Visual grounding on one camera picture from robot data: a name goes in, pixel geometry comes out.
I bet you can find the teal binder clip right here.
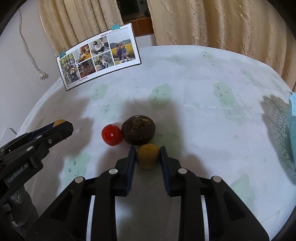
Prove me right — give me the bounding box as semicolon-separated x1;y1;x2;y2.
111;19;120;31

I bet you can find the teal binder clip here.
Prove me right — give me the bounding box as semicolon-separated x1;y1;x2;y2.
111;19;120;31
58;48;66;59

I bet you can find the light blue lattice fruit basket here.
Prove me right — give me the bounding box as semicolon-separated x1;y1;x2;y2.
288;92;296;165

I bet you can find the white green patterned bedsheet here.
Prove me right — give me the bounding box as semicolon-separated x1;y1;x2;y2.
19;46;295;238

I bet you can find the beige curtain left panel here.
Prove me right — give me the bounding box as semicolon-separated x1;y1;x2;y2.
38;0;123;55

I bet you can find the yellow round fruit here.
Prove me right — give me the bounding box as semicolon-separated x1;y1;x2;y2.
137;144;159;170
53;119;65;127

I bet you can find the teal binder clip left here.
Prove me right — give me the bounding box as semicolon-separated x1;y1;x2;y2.
58;48;66;59

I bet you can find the beige curtain right panel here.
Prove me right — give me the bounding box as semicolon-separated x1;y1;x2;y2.
147;0;295;91

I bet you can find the beige curtain panel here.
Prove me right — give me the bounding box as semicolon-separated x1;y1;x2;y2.
147;0;295;91
38;0;123;55

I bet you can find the red cherry tomato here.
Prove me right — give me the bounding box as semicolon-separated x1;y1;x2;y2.
101;124;123;146

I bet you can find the photo collage card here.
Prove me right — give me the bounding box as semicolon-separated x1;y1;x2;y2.
56;23;142;91

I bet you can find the dark brown passion fruit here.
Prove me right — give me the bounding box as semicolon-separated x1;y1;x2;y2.
121;115;156;146

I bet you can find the white power cord plug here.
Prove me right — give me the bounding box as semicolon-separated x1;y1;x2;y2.
17;9;50;81

